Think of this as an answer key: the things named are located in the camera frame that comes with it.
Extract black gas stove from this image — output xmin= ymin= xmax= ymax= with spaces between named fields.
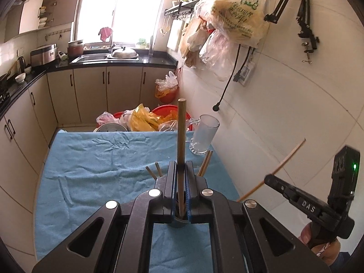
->
xmin=0 ymin=72 xmax=13 ymax=107

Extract person's right hand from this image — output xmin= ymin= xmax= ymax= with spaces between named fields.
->
xmin=298 ymin=223 xmax=341 ymax=265

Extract dark grey chopstick holder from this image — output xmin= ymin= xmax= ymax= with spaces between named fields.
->
xmin=170 ymin=215 xmax=190 ymax=228

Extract kitchen window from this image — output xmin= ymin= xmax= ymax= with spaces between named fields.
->
xmin=74 ymin=0 xmax=168 ymax=49

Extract glass mug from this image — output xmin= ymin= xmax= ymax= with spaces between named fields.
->
xmin=186 ymin=114 xmax=220 ymax=155

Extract pinkish clear plastic bag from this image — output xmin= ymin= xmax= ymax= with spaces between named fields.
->
xmin=97 ymin=111 xmax=126 ymax=126

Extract beige lower kitchen cabinets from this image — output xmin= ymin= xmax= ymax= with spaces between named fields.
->
xmin=0 ymin=65 xmax=179 ymax=234

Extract steel kitchen sink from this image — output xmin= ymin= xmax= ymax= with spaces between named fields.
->
xmin=71 ymin=53 xmax=140 ymax=63

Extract white cutting board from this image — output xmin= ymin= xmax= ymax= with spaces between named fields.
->
xmin=166 ymin=20 xmax=185 ymax=52

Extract blue tablecloth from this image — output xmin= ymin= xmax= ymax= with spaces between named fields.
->
xmin=34 ymin=129 xmax=241 ymax=273

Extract steel pot lid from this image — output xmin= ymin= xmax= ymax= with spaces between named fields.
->
xmin=110 ymin=46 xmax=140 ymax=60

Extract long black power cable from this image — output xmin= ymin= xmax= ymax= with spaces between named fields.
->
xmin=213 ymin=44 xmax=253 ymax=112

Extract pink cloth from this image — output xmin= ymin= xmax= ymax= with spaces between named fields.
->
xmin=98 ymin=27 xmax=113 ymax=42

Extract red plastic basin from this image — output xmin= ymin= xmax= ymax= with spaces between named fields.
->
xmin=114 ymin=105 xmax=197 ymax=133

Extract black wall rack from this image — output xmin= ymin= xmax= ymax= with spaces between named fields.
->
xmin=164 ymin=0 xmax=204 ymax=20

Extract red trash bin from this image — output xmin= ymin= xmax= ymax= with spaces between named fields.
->
xmin=156 ymin=87 xmax=179 ymax=104

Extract white dishes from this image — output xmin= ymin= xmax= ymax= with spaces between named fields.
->
xmin=38 ymin=6 xmax=47 ymax=29

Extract black kitchen countertop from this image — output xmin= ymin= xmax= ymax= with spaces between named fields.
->
xmin=0 ymin=51 xmax=179 ymax=114

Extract white plastic bag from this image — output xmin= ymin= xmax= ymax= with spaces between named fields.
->
xmin=155 ymin=71 xmax=179 ymax=91

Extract pale bamboo chopstick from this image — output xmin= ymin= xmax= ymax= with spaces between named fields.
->
xmin=237 ymin=138 xmax=307 ymax=202

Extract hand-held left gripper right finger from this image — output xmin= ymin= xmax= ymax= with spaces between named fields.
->
xmin=185 ymin=161 xmax=332 ymax=273

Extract steel countertop appliance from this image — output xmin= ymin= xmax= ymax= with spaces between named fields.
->
xmin=30 ymin=43 xmax=58 ymax=66

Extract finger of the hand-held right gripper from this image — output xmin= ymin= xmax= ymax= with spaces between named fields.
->
xmin=264 ymin=174 xmax=301 ymax=206

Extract large yellowish hanging bag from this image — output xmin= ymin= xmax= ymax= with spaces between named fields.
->
xmin=203 ymin=0 xmax=271 ymax=49

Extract beige hanging bags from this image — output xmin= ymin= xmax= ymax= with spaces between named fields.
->
xmin=179 ymin=15 xmax=212 ymax=69

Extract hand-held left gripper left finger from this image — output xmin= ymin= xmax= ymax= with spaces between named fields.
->
xmin=31 ymin=161 xmax=178 ymax=273

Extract white round lid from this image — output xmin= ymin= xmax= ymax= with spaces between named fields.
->
xmin=94 ymin=122 xmax=128 ymax=133

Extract short black power cable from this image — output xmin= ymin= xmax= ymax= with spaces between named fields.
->
xmin=233 ymin=45 xmax=243 ymax=82

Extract hanging metal spoons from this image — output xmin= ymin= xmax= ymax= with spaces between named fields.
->
xmin=160 ymin=17 xmax=171 ymax=36

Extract clear card holder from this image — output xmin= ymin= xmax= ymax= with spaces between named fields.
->
xmin=238 ymin=52 xmax=256 ymax=87

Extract bunch of wooden chopsticks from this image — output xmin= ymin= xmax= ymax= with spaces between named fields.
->
xmin=146 ymin=149 xmax=214 ymax=181

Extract dark brown wooden chopstick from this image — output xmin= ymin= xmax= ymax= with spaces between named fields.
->
xmin=177 ymin=99 xmax=187 ymax=215

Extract yellow plastic bag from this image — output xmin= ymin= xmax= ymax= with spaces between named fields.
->
xmin=128 ymin=104 xmax=178 ymax=132

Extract brown cooking pot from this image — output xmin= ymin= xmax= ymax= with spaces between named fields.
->
xmin=68 ymin=40 xmax=84 ymax=57

